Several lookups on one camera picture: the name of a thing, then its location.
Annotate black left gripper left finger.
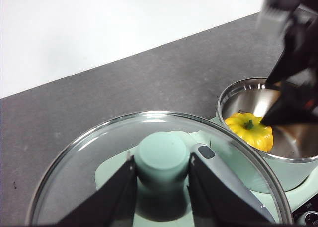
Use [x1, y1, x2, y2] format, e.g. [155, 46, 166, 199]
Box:
[56, 154, 138, 227]

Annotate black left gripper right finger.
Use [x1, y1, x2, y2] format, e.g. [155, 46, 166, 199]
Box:
[186, 153, 277, 227]

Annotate mint green breakfast machine base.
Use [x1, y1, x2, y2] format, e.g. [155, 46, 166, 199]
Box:
[208, 115, 318, 227]

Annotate silver control knob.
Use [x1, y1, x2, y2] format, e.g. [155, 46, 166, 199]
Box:
[301, 210, 318, 227]

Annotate mint green pot with handle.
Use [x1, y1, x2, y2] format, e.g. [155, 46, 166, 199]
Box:
[217, 77, 318, 194]

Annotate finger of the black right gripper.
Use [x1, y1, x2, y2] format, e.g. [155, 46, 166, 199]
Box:
[264, 50, 318, 86]
[262, 81, 318, 126]

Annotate glass pot lid green knob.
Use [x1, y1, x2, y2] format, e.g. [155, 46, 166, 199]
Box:
[24, 110, 293, 227]

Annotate yellow toy pumpkin green stem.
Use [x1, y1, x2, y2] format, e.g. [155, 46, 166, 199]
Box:
[225, 112, 274, 153]

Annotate pale grey right camera box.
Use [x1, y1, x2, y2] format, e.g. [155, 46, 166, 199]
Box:
[256, 0, 294, 33]

